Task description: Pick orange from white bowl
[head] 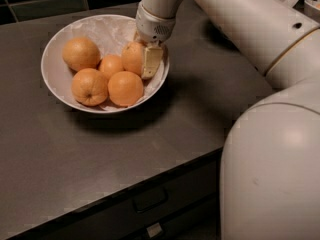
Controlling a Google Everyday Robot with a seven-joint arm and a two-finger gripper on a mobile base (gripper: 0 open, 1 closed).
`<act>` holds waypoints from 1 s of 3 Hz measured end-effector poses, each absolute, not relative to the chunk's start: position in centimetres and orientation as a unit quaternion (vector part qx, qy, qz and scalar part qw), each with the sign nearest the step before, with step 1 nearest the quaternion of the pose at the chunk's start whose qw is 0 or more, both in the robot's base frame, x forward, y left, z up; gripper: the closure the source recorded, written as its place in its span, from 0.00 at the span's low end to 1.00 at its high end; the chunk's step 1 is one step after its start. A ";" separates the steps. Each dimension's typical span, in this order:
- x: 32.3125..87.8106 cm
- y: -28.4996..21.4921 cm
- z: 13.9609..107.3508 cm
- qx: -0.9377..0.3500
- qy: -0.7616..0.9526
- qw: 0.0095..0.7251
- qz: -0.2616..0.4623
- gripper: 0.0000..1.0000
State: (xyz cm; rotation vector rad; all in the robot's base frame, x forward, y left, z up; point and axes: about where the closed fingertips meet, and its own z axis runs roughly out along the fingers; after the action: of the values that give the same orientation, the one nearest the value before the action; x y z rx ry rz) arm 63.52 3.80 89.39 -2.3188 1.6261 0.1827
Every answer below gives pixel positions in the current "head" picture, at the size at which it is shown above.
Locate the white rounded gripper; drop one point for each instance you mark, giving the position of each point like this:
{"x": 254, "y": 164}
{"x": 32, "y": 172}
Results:
{"x": 150, "y": 28}

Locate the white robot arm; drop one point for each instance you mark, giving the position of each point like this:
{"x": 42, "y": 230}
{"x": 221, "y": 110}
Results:
{"x": 270, "y": 166}

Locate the white paper liner in bowl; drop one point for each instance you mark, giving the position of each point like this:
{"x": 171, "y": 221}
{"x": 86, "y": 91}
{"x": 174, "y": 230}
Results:
{"x": 111, "y": 33}

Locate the white bowl with oranges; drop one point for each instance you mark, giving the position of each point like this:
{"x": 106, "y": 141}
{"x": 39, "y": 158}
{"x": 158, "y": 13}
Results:
{"x": 53, "y": 67}

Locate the small orange in middle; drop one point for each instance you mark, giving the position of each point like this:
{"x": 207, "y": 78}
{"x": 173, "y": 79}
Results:
{"x": 110, "y": 65}

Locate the upper left drawer front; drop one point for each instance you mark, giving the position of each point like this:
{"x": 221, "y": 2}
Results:
{"x": 159, "y": 208}

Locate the drawer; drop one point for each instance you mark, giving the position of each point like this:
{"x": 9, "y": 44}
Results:
{"x": 197, "y": 221}
{"x": 159, "y": 208}

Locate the white drawer label left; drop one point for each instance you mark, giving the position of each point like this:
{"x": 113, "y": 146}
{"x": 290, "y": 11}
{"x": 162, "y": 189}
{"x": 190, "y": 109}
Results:
{"x": 154, "y": 230}

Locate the lower drawer front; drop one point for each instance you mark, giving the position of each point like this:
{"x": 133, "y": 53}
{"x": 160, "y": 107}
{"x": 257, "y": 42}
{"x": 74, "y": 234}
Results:
{"x": 197, "y": 221}

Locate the black recessed drawer handle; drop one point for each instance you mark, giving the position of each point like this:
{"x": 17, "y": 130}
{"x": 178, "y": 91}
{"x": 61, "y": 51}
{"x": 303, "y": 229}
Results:
{"x": 149, "y": 200}

